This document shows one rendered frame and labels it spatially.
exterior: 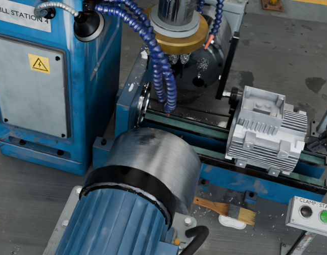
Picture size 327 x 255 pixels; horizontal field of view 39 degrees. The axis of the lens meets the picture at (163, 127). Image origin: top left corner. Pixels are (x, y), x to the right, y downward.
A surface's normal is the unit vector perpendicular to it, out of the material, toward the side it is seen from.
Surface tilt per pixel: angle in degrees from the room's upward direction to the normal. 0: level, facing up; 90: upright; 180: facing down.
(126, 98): 0
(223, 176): 90
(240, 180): 90
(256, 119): 90
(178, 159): 28
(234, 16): 90
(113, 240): 5
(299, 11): 0
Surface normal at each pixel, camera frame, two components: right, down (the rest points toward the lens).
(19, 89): -0.24, 0.71
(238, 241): 0.11, -0.65
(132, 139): -0.41, -0.69
